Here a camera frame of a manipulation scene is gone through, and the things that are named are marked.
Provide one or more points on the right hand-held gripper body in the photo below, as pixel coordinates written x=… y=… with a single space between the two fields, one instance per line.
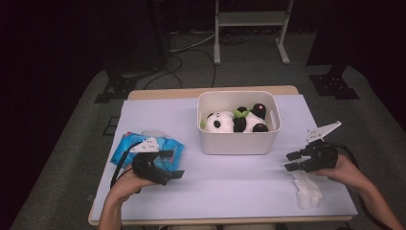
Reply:
x=322 y=155

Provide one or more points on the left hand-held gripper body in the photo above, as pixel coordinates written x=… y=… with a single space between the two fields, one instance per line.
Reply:
x=148 y=167

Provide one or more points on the blue wet wipe pack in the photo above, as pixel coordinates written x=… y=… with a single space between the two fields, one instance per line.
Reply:
x=174 y=150

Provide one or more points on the white wet wipe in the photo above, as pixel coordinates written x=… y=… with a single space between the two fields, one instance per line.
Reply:
x=308 y=191

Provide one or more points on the white plastic storage box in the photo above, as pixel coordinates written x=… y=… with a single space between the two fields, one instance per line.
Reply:
x=236 y=143

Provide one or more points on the panda plush toy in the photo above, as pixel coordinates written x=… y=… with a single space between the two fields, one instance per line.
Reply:
x=223 y=123

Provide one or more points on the person's left hand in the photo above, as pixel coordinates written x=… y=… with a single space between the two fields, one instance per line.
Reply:
x=127 y=187

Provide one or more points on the person's right hand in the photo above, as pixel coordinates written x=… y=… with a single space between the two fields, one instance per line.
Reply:
x=343 y=174

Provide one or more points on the black square floor plate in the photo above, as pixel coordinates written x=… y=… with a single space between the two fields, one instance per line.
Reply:
x=111 y=126

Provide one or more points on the wooden table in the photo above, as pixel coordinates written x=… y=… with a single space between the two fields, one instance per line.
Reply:
x=159 y=93

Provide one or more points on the black stand base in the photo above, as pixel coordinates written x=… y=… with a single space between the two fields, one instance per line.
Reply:
x=333 y=86
x=118 y=87

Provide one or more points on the white metal stand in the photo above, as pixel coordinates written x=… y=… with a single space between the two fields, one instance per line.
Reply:
x=250 y=18

